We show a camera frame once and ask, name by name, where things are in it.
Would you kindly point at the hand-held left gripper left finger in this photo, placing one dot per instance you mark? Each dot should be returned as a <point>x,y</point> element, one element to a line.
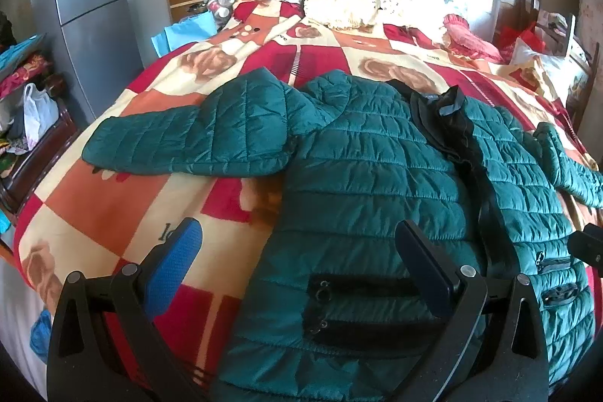
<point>174,265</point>

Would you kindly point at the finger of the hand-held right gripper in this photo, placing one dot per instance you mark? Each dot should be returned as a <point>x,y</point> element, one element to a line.
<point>586,249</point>

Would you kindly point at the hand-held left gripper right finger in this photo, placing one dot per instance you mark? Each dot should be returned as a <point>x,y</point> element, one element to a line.
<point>424,270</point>

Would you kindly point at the green quilted puffer jacket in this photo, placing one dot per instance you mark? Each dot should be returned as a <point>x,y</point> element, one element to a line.
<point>367,157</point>

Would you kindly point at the red cream checked floral blanket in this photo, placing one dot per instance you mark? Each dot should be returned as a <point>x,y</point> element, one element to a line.
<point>117,195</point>

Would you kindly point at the dark wooden cabinet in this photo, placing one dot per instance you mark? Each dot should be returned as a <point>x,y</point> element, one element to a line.
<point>33,176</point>

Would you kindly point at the white printed pillow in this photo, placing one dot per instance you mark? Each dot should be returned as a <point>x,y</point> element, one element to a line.
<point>541,67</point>

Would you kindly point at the white plastic bag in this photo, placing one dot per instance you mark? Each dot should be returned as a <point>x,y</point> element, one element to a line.
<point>40,110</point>

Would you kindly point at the wooden chair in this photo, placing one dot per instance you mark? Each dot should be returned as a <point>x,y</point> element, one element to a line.
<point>572,39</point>

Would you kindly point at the light blue bag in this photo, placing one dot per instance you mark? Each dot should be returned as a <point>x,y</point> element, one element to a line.
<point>188,32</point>

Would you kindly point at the pink ruffled pillow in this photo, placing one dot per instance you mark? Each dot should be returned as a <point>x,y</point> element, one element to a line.
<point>466,39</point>

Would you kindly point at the pile of folded fabrics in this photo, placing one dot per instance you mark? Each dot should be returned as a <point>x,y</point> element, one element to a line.
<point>21,63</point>

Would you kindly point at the cluster of bottles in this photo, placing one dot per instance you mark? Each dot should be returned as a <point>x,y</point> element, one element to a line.
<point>224,1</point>

